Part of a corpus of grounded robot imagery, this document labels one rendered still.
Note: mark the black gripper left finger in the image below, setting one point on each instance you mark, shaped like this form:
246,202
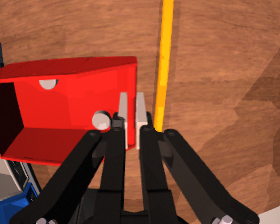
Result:
60,197

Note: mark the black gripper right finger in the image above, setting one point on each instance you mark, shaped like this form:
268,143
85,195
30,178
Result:
208,198

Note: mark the red bin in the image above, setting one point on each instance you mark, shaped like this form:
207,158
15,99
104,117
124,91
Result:
42,126

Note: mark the orange long bar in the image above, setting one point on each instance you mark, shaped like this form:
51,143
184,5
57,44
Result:
166,31

